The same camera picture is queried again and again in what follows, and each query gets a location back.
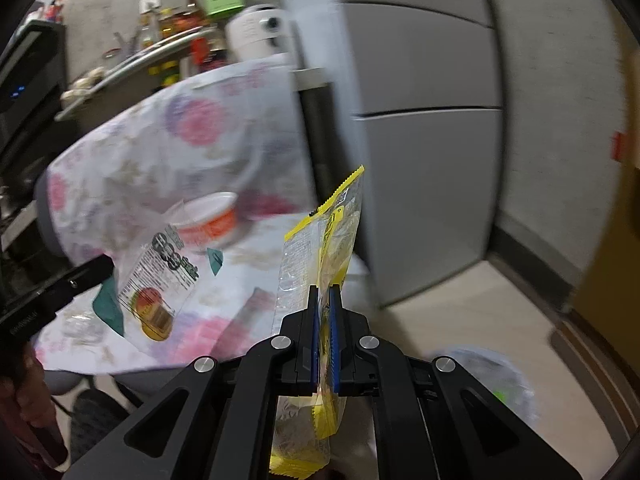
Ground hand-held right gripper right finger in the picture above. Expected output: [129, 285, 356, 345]
[329, 284, 583, 480]

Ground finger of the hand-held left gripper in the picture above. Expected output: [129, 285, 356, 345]
[32, 255, 116, 306]

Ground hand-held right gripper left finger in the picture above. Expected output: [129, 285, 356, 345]
[62, 285, 323, 480]

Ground clear wrapper with red print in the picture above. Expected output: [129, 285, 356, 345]
[116, 200, 201, 343]

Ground yellow clear snack wrapper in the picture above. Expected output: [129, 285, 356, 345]
[269, 165, 366, 476]

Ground clear plastic bag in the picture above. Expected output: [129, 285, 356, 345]
[430, 345, 541, 431]

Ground person's left hand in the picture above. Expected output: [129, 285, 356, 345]
[0, 342, 68, 466]

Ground teal plastic wrapper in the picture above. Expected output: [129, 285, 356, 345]
[92, 277, 126, 336]

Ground orange white noodle cup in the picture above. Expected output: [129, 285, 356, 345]
[170, 191, 238, 251]

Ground floral printed cloth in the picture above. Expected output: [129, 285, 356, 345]
[32, 55, 371, 376]

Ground garlic bulbs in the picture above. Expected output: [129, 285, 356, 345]
[62, 67, 106, 101]

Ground black kitchen appliance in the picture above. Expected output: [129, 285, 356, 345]
[0, 22, 68, 171]

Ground metal kitchen shelf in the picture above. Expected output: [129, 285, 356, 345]
[55, 25, 221, 121]

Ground grey refrigerator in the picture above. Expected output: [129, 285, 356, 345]
[275, 0, 506, 308]

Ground clear glass bottle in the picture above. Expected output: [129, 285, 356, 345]
[140, 12, 158, 48]

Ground brown wooden door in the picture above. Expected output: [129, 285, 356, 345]
[570, 0, 640, 321]

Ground white round kitchen appliance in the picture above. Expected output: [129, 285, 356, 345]
[225, 4, 296, 61]

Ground green box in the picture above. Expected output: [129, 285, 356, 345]
[202, 0, 247, 16]

